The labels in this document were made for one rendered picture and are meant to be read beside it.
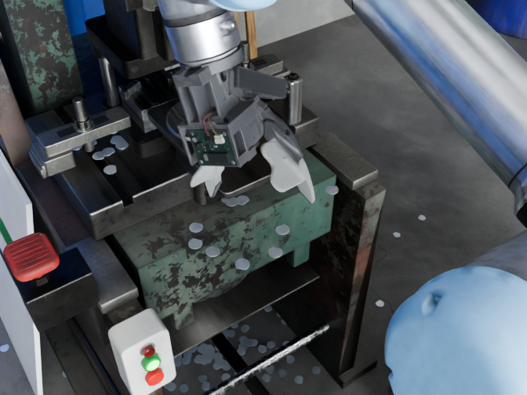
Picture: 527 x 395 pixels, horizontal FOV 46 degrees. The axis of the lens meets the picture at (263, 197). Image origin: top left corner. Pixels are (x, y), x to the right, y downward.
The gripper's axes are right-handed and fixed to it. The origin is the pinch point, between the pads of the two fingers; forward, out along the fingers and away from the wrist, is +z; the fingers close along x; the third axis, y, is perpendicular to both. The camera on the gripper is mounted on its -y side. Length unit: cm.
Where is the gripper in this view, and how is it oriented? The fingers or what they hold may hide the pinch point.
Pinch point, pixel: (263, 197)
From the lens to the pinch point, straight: 79.6
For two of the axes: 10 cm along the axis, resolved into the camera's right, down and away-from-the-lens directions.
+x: 8.5, 0.5, -5.3
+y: -4.7, 5.3, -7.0
